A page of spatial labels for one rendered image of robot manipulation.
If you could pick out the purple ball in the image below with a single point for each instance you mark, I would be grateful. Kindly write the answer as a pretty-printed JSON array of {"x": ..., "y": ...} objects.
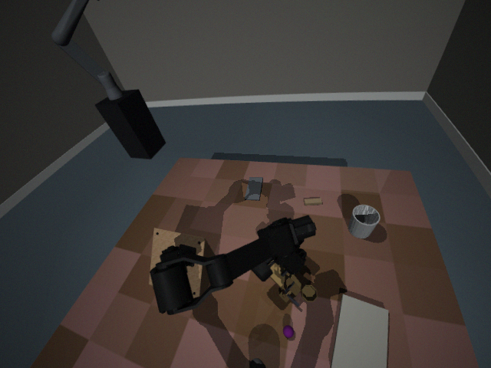
[{"x": 288, "y": 331}]

